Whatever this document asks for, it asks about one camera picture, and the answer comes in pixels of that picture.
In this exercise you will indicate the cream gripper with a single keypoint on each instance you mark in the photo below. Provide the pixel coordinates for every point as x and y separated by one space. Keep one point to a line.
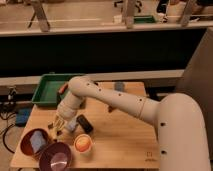
58 124

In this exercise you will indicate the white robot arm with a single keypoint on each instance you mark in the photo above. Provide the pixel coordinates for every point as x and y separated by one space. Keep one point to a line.
178 119

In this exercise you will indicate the brown bowl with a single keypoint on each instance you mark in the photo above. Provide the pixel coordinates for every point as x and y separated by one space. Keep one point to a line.
26 147

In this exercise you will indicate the purple bowl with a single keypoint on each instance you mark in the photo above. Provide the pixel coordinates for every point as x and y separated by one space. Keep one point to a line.
55 157

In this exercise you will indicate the light blue cloth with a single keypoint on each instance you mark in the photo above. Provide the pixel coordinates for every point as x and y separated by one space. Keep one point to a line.
37 141

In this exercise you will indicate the black rectangular block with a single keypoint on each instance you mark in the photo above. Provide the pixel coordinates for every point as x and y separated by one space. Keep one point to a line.
85 124

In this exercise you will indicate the orange cup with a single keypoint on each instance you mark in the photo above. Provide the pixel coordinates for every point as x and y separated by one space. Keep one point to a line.
82 143

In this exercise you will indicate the green plastic tray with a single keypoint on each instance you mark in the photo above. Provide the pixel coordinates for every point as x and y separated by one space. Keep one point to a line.
49 84

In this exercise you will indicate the orange carrot toy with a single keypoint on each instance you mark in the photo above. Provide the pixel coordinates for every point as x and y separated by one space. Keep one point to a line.
63 88

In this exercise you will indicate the blue box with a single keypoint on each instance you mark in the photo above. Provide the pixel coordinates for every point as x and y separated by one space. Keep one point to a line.
22 116

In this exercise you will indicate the dark brown grape bunch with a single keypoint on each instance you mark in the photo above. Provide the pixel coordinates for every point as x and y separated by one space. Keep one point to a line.
110 109

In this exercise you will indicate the blue cup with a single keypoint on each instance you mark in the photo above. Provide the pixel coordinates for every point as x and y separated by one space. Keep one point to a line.
119 86

